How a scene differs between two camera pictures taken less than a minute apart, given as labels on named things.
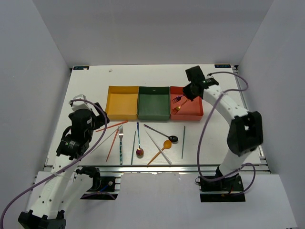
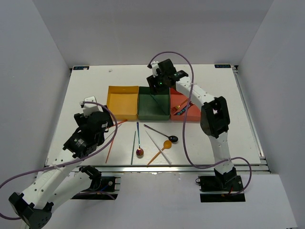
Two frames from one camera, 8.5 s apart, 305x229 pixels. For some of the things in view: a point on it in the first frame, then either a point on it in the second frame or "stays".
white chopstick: [158, 148] stays
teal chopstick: [183, 143] → [157, 103]
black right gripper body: [188, 91] → [158, 82]
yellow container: [122, 102] stays
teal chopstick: [133, 147] stays
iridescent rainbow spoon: [139, 151] stays
